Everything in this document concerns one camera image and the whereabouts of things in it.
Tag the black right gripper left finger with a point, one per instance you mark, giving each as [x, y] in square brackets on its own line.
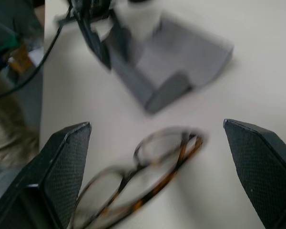
[62, 162]

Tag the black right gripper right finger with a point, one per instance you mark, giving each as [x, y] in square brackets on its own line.
[259, 167]

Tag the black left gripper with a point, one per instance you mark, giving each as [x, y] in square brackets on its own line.
[93, 8]

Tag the grey glasses case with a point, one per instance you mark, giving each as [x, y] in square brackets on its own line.
[171, 62]

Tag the tortoiseshell glasses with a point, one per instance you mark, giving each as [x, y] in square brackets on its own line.
[157, 167]

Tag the orange brown box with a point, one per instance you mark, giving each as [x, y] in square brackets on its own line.
[20, 58]

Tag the dark green object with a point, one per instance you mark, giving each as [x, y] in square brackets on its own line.
[12, 21]

